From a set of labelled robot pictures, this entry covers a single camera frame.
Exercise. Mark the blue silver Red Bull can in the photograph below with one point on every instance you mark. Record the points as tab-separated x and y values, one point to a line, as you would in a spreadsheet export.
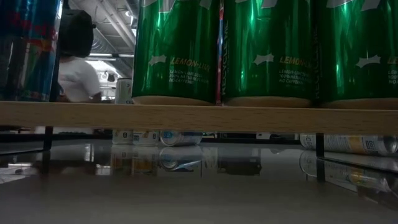
180	139
29	53

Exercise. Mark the green lemon-lime soda can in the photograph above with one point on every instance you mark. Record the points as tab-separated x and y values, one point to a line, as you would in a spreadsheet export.
175	53
269	53
360	53

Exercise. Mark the long ceiling light bar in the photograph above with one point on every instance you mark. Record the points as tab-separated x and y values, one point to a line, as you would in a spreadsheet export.
109	56

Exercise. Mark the person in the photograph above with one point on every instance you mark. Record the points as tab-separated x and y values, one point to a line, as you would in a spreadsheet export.
77	77

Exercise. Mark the wooden shelf with black frame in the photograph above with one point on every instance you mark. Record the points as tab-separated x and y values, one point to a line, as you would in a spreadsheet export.
199	119

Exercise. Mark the silver air duct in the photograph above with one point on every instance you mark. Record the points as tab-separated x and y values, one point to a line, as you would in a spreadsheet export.
109	18

